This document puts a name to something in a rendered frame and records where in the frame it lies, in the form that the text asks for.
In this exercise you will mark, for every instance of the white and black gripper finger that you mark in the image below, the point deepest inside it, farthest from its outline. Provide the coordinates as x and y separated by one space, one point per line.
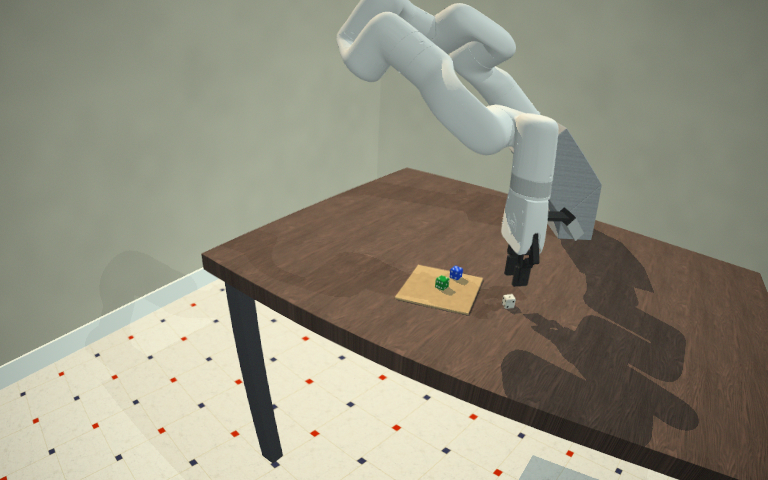
523 268
511 262

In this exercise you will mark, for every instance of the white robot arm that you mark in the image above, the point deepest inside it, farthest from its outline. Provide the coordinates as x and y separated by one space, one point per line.
388 40

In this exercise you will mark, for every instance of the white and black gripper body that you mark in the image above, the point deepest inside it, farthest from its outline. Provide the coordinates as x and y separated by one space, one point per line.
523 217

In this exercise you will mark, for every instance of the white die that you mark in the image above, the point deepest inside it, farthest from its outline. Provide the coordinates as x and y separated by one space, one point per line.
508 301

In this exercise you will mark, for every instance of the blue die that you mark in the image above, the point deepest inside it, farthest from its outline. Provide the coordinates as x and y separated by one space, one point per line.
456 272

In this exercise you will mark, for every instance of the green die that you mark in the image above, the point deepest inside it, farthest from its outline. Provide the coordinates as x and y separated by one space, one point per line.
442 282

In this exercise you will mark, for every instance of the tan mat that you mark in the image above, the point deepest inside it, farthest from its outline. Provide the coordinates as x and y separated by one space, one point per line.
458 297

